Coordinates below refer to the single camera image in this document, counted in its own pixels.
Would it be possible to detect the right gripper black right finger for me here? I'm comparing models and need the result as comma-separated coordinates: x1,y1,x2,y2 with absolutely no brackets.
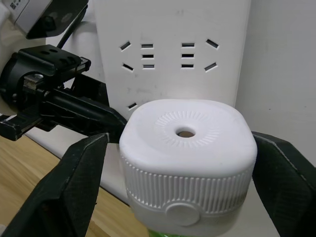
251,131,316,237

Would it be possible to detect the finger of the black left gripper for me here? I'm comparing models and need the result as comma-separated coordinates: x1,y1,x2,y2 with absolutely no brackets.
40,90,128,144
63,73,109,107

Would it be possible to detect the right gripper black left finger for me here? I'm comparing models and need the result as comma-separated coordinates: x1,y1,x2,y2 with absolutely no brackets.
0,132,110,237

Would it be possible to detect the white mosquito repellent heater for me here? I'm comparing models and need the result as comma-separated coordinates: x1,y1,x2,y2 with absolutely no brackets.
119,98,259,234

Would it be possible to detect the green liquid bottle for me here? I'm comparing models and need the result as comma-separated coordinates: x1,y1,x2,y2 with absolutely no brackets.
147,228,174,237

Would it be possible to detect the white power strip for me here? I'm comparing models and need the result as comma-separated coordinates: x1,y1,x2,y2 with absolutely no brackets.
95,0,251,121

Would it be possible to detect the black cable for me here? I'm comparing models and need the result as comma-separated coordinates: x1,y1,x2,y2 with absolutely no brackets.
57,23,78,49

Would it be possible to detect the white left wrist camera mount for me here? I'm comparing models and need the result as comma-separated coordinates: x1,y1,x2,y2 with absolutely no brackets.
0,0,89,40

